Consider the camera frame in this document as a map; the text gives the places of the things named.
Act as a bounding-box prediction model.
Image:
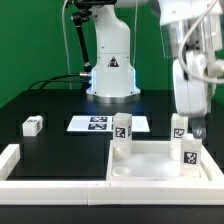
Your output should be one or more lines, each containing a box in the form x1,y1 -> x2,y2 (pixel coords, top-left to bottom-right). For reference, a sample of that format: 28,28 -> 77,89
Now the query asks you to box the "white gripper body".
173,51 -> 213,117

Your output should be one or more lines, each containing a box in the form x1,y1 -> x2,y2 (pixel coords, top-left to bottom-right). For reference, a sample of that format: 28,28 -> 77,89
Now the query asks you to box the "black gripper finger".
190,117 -> 206,140

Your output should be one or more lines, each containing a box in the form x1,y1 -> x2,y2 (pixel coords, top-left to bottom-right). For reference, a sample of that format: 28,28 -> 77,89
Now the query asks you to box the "white square table top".
106,141 -> 224,184

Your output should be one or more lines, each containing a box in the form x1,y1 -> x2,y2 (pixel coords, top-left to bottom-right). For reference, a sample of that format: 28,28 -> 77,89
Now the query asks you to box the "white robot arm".
87,0 -> 224,139

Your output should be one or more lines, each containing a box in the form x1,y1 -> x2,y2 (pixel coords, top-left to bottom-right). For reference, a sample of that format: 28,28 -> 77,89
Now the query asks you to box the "white U-shaped obstacle fence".
0,144 -> 224,205

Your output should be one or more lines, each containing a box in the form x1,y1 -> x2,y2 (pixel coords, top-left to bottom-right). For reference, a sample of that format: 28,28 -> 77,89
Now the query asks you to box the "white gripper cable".
178,0 -> 224,84

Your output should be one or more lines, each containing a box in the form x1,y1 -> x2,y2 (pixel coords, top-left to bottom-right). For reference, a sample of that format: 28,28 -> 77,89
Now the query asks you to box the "white AprilTag base plate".
67,115 -> 150,132

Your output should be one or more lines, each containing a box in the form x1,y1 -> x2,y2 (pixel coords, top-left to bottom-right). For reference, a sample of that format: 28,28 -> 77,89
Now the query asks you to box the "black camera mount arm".
71,0 -> 117,72

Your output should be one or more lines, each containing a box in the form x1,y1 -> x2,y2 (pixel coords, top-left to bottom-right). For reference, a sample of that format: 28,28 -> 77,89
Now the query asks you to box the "white hanging cable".
61,0 -> 74,90

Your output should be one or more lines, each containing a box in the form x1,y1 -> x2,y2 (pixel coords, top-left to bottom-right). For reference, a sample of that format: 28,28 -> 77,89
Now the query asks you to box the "black cable bundle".
27,73 -> 91,91

